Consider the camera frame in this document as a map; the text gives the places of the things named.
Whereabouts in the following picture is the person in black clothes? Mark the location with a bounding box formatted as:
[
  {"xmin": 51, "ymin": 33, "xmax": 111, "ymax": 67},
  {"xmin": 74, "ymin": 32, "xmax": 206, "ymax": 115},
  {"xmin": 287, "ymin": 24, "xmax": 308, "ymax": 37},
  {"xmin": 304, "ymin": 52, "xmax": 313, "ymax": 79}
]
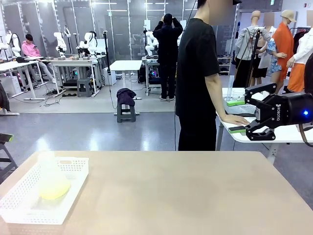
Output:
[{"xmin": 153, "ymin": 13, "xmax": 184, "ymax": 101}]

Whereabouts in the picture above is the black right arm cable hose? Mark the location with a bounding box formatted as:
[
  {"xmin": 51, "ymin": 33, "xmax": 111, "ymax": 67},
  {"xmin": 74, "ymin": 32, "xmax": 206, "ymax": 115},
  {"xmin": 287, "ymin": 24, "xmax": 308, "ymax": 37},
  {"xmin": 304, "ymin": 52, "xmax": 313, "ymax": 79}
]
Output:
[{"xmin": 298, "ymin": 52, "xmax": 313, "ymax": 148}]

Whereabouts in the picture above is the mannequin in orange jacket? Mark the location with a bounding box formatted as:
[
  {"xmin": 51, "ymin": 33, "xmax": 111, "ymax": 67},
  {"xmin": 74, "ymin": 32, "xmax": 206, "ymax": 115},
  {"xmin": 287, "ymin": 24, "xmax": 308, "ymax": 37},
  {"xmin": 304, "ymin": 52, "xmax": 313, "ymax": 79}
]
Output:
[{"xmin": 270, "ymin": 9, "xmax": 298, "ymax": 89}]

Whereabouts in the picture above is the grey workbench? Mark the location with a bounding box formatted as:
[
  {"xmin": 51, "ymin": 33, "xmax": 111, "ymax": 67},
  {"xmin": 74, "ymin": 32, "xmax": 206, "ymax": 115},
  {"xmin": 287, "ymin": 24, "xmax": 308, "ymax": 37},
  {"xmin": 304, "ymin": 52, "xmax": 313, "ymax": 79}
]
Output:
[{"xmin": 47, "ymin": 56, "xmax": 106, "ymax": 95}]

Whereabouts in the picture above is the translucent plastic conical flask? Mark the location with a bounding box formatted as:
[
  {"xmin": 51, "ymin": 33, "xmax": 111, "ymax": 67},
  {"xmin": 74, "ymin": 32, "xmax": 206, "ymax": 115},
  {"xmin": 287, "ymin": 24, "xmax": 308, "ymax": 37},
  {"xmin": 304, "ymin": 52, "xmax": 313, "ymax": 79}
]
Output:
[{"xmin": 38, "ymin": 151, "xmax": 72, "ymax": 200}]

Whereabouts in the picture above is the white side table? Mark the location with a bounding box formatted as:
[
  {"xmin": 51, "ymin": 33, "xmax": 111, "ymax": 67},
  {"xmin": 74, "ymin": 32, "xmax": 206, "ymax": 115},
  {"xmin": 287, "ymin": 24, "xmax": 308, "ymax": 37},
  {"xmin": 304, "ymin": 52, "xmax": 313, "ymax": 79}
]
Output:
[{"xmin": 215, "ymin": 87, "xmax": 313, "ymax": 165}]

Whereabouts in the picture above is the person's right hand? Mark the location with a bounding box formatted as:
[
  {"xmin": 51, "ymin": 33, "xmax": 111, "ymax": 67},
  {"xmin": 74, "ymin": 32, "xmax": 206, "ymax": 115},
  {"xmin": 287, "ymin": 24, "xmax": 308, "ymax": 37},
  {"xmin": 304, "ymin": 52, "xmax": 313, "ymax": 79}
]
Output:
[{"xmin": 221, "ymin": 113, "xmax": 250, "ymax": 126}]

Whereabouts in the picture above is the person in black T-shirt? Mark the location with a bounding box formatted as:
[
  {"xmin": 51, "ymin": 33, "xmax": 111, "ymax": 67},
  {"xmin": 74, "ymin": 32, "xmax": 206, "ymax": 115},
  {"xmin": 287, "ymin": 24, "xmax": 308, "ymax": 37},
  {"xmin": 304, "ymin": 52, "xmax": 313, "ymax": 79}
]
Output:
[{"xmin": 175, "ymin": 0, "xmax": 250, "ymax": 152}]

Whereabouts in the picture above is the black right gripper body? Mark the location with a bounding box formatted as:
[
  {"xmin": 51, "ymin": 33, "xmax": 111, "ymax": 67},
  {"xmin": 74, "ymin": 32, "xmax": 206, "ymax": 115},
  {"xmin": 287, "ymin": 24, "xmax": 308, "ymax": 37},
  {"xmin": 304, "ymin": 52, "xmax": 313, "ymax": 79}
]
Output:
[{"xmin": 255, "ymin": 92, "xmax": 313, "ymax": 128}]

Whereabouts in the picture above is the mannequin in white jacket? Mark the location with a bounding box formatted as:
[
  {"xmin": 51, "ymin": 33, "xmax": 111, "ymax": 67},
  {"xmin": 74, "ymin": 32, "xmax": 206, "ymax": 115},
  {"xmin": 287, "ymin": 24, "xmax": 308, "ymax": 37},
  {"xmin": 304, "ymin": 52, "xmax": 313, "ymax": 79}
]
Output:
[{"xmin": 287, "ymin": 29, "xmax": 313, "ymax": 93}]

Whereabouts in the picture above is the person's right forearm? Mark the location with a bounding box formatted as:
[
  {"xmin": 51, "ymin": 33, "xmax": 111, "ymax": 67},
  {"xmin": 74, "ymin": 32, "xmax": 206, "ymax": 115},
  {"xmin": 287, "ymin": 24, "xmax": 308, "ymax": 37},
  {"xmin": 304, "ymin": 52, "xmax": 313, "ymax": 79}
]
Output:
[{"xmin": 204, "ymin": 72, "xmax": 230, "ymax": 120}]

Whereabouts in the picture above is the white standing desk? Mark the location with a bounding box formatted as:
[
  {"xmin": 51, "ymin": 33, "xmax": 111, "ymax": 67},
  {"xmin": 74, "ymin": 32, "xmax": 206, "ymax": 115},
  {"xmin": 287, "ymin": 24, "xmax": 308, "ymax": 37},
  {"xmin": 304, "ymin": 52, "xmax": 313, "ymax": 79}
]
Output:
[{"xmin": 110, "ymin": 60, "xmax": 143, "ymax": 101}]

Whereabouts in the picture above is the person in pink hoodie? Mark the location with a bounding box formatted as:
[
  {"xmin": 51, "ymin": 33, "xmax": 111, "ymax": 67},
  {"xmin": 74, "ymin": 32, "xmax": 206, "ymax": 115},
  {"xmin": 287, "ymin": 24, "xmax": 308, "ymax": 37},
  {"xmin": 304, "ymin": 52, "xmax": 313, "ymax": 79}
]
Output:
[{"xmin": 21, "ymin": 34, "xmax": 57, "ymax": 85}]

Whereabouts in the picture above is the grey plastic step stool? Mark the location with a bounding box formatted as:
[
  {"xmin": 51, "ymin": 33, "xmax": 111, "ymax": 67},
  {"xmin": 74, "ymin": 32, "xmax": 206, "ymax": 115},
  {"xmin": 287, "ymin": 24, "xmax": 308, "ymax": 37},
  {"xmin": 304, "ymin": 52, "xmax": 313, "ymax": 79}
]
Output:
[
  {"xmin": 116, "ymin": 104, "xmax": 137, "ymax": 123},
  {"xmin": 77, "ymin": 78, "xmax": 93, "ymax": 98}
]

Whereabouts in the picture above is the white shoe rack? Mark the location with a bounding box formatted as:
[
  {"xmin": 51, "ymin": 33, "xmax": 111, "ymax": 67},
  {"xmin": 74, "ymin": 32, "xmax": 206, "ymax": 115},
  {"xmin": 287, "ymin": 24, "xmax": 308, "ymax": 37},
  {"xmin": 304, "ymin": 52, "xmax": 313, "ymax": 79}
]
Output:
[{"xmin": 217, "ymin": 56, "xmax": 233, "ymax": 75}]

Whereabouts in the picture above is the white humanoid robot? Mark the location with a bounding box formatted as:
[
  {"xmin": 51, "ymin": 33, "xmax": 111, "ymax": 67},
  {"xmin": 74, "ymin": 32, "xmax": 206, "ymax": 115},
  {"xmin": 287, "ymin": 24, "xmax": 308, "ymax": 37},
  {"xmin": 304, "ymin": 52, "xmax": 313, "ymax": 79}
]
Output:
[
  {"xmin": 53, "ymin": 31, "xmax": 68, "ymax": 58},
  {"xmin": 78, "ymin": 31, "xmax": 98, "ymax": 56},
  {"xmin": 145, "ymin": 30, "xmax": 159, "ymax": 58},
  {"xmin": 4, "ymin": 30, "xmax": 22, "ymax": 58}
]

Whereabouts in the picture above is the black camera tripod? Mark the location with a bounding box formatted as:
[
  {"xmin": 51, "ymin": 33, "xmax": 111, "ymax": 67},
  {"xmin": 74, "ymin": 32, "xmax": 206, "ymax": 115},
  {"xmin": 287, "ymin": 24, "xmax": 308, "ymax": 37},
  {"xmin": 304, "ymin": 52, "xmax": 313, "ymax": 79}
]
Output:
[{"xmin": 244, "ymin": 26, "xmax": 264, "ymax": 88}]

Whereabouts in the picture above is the mannequin in grey shirt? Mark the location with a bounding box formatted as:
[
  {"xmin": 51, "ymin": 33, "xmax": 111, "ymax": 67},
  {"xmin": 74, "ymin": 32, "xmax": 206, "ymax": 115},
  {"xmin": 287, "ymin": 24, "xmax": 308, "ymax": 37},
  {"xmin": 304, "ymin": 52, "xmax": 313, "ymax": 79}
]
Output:
[{"xmin": 233, "ymin": 10, "xmax": 272, "ymax": 88}]

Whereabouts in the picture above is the dark bundled jacket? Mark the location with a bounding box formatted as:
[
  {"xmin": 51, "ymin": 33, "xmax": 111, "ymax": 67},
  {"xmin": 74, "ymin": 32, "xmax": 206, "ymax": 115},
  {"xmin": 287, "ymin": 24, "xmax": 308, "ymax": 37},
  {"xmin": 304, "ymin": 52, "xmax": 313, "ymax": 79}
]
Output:
[{"xmin": 116, "ymin": 88, "xmax": 137, "ymax": 107}]

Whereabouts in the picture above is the white office desk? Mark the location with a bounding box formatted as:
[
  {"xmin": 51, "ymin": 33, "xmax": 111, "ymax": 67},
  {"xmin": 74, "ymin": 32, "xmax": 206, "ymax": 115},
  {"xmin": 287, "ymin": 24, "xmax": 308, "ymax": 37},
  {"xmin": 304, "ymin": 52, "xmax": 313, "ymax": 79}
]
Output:
[{"xmin": 0, "ymin": 58, "xmax": 47, "ymax": 101}]

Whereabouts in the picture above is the mannequin in floral dress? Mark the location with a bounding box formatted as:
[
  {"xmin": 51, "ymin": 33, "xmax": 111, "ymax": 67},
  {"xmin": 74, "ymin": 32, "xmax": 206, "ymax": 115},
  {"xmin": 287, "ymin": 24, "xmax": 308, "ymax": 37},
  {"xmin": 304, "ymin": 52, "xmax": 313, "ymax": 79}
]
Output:
[{"xmin": 251, "ymin": 12, "xmax": 282, "ymax": 85}]

